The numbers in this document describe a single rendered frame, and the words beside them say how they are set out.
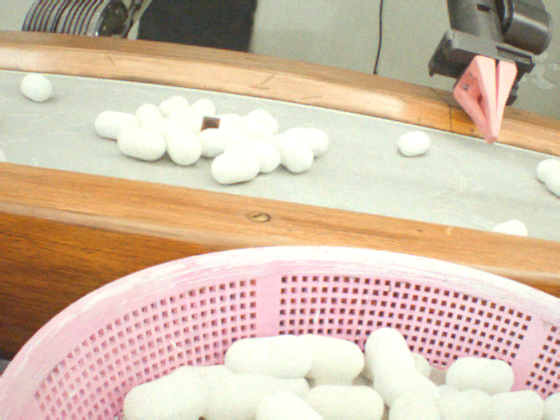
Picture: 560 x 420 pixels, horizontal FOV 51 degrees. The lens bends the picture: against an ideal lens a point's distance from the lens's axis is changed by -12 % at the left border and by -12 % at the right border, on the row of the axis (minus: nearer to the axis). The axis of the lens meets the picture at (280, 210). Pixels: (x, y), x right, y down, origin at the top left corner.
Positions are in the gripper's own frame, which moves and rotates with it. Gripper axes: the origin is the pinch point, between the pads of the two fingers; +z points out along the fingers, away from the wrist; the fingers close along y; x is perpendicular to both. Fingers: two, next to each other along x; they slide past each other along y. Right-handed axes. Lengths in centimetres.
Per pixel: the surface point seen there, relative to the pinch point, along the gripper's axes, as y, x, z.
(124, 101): -33.2, 1.3, 2.4
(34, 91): -40.7, -2.1, 4.7
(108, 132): -32.4, -6.5, 10.4
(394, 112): -8.0, 5.7, -4.1
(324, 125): -15.8, 2.0, 1.5
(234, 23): -25, 141, -135
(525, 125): 7.8, 5.6, -6.4
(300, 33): 1, 142, -137
